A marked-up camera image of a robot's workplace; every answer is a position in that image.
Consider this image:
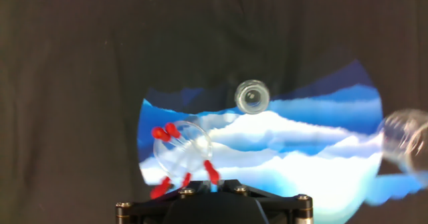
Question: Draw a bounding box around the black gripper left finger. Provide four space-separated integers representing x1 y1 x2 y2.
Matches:
115 180 211 224

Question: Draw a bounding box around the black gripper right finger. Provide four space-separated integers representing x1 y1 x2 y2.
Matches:
220 179 314 224

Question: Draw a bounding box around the glass beaker holding droppers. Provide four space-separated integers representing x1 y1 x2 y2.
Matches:
152 120 214 181

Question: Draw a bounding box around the small clear glass vial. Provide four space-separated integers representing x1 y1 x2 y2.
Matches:
233 79 271 115

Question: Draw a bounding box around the clear glass beaker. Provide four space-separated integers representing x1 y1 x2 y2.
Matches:
377 108 428 188

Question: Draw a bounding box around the black cloth with blue print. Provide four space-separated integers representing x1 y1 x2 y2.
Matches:
0 0 428 224

